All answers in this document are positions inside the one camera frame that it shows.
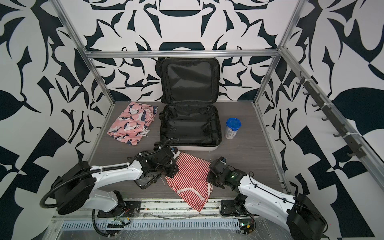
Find black open suitcase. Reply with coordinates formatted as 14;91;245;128
156;58;222;151

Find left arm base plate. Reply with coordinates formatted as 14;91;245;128
97;201;142;218

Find aluminium cage frame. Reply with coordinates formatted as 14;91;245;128
51;1;384;188

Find blue lid plastic jar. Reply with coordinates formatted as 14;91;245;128
225;118;242;140

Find pink patterned shorts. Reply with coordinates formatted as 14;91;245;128
107;102;158;146

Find wall hook rack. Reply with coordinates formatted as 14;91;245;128
296;72;367;159

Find clear toiletry pouch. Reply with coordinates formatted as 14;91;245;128
134;172;162;190

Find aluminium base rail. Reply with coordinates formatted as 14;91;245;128
50;197;308;221

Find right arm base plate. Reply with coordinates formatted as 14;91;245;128
220;200;249;217

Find white slotted cable duct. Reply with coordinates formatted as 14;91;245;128
59;218;241;231

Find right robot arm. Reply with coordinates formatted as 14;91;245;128
207;157;328;240

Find red white striped shirt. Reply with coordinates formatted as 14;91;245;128
166;152;213;212

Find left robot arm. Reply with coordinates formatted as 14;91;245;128
39;138;180;238

